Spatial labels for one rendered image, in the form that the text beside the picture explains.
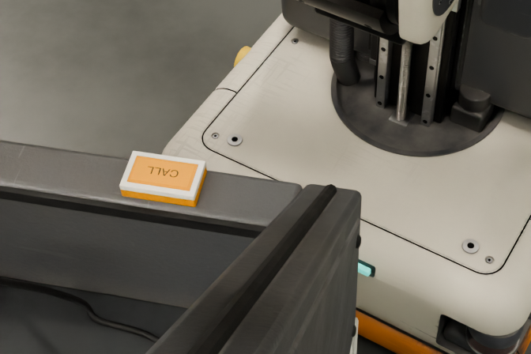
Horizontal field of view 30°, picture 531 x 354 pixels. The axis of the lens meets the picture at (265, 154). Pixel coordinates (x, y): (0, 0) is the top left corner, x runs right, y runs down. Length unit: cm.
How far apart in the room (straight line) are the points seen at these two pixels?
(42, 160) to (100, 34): 150
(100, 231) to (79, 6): 159
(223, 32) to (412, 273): 89
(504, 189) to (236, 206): 91
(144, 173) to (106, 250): 8
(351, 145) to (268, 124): 14
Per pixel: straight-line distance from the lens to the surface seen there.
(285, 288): 40
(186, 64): 208
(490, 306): 141
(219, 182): 65
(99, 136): 197
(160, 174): 64
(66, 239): 71
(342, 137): 155
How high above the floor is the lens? 146
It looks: 50 degrees down
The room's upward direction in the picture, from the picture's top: 4 degrees counter-clockwise
